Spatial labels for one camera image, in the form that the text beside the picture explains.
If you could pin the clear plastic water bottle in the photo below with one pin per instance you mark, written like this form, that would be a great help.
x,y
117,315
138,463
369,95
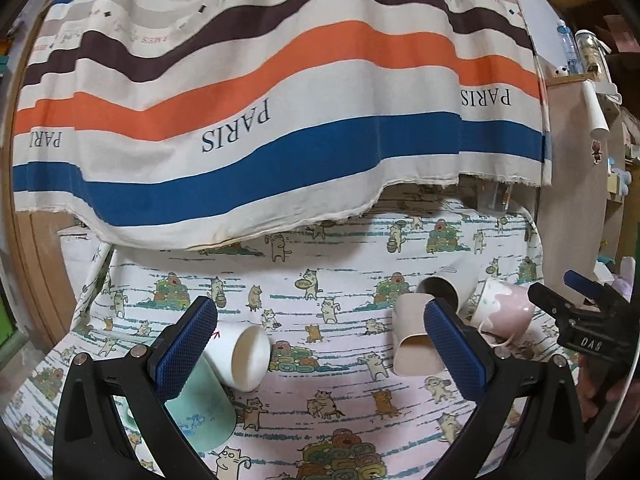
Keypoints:
x,y
572,58

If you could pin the pink white mug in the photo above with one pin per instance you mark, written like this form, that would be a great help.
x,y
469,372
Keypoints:
x,y
503,311

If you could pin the cat pattern bed sheet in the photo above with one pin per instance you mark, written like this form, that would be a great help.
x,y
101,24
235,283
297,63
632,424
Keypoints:
x,y
330,405

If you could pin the striped Paris blanket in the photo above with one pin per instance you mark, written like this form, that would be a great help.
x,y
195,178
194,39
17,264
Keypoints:
x,y
189,123

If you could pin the wooden shelf unit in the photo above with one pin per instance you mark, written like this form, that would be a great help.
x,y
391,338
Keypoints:
x,y
578,219

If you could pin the mint green cup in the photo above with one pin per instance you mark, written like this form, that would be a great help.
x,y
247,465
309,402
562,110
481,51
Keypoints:
x,y
202,410

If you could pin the beige square cup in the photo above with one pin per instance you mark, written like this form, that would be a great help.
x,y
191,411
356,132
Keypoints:
x,y
414,354

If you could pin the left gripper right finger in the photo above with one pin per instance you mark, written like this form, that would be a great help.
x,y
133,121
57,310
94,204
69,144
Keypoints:
x,y
548,441

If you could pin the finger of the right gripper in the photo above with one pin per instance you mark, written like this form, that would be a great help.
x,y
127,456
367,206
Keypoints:
x,y
579,283
552,303

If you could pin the clear glass jar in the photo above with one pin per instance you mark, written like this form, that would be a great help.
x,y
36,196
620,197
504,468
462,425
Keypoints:
x,y
593,52

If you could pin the white round cup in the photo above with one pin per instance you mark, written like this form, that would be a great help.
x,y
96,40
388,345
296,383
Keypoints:
x,y
239,355

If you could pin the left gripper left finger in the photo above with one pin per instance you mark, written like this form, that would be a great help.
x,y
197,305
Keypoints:
x,y
89,439

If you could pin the grey cylindrical cup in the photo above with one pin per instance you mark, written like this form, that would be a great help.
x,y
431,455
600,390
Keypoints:
x,y
455,283

